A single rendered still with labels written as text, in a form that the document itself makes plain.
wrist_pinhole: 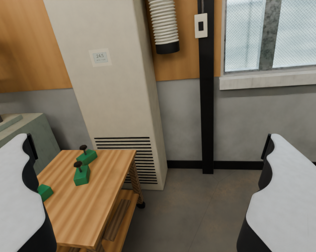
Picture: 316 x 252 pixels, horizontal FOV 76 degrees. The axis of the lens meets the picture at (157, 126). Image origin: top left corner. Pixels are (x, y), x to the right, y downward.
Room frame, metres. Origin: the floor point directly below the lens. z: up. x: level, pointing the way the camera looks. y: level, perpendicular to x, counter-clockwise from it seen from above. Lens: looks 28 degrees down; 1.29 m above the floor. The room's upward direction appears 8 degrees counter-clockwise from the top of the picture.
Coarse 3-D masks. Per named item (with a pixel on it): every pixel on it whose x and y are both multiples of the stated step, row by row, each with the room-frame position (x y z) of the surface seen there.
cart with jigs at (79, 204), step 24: (48, 168) 1.06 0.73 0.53; (72, 168) 1.02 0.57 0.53; (96, 168) 0.99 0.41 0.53; (120, 168) 0.95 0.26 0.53; (48, 192) 0.81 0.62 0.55; (72, 192) 0.81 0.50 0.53; (96, 192) 0.79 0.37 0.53; (120, 192) 1.11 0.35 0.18; (72, 216) 0.66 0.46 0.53; (96, 216) 0.64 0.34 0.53; (120, 216) 0.88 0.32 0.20; (72, 240) 0.54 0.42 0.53; (96, 240) 0.52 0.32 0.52; (120, 240) 0.74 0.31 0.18
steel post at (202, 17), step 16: (208, 0) 1.35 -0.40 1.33; (208, 16) 1.35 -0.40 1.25; (208, 32) 1.35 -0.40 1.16; (208, 48) 1.35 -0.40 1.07; (208, 64) 1.35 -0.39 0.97; (208, 80) 1.35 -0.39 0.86; (208, 96) 1.35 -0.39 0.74; (208, 112) 1.35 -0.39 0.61; (208, 128) 1.35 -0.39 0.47; (208, 144) 1.35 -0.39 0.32; (208, 160) 1.35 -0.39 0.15
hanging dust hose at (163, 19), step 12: (156, 0) 1.32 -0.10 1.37; (168, 0) 1.32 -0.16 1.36; (156, 12) 1.32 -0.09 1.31; (168, 12) 1.31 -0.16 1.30; (156, 24) 1.33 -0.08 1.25; (168, 24) 1.31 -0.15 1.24; (156, 36) 1.36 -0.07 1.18; (168, 36) 1.30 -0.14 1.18; (156, 48) 1.36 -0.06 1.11; (168, 48) 1.30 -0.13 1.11
